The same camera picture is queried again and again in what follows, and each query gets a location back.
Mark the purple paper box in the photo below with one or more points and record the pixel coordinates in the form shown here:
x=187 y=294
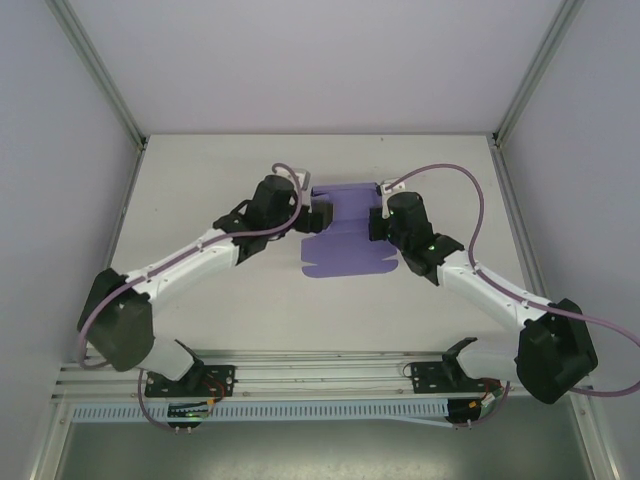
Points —
x=345 y=255

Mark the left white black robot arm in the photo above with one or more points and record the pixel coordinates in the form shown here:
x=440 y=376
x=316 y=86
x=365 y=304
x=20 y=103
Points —
x=120 y=330

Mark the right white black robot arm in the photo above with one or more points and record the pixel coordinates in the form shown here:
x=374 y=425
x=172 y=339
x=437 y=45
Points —
x=555 y=360

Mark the black controller box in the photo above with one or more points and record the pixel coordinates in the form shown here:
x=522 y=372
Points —
x=462 y=412
x=187 y=417

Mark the grey metal panel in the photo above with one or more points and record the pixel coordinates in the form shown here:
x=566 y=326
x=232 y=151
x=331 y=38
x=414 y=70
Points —
x=325 y=452

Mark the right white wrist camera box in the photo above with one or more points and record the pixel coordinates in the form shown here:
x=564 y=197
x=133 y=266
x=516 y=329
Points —
x=392 y=187

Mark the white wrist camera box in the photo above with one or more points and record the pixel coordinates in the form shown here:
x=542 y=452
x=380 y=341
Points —
x=302 y=180
x=392 y=187

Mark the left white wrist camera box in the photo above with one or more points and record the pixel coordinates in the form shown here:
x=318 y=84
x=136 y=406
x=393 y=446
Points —
x=302 y=180

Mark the aluminium table side rail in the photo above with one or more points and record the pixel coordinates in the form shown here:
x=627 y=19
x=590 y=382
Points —
x=512 y=200
x=125 y=200

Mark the aluminium mounting rail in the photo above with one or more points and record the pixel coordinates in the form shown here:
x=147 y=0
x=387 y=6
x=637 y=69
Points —
x=325 y=372

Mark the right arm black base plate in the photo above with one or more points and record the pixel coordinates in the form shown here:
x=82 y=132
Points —
x=425 y=380

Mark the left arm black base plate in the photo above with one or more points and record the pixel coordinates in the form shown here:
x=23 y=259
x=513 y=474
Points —
x=225 y=372

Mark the aluminium frame post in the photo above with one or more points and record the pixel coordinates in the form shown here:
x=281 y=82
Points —
x=540 y=70
x=100 y=75

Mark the aluminium frame leg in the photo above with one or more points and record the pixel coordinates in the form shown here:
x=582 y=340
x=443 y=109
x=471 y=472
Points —
x=595 y=445
x=47 y=445

